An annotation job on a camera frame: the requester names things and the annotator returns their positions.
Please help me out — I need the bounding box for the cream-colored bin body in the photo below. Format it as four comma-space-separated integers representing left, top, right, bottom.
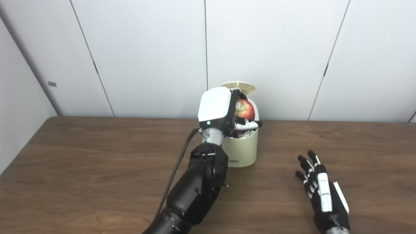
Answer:
223, 97, 259, 168

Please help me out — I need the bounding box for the cream round bin lid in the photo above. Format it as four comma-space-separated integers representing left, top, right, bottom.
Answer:
221, 82, 256, 96

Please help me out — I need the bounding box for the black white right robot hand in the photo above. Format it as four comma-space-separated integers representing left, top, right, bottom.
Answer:
295, 150, 350, 232

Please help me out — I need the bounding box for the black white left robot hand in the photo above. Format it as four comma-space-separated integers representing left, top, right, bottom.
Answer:
198, 86, 263, 137

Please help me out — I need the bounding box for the red apple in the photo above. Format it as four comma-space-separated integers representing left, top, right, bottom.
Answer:
235, 99, 255, 120

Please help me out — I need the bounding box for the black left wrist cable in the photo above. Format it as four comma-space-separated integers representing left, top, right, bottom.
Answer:
153, 128, 200, 221

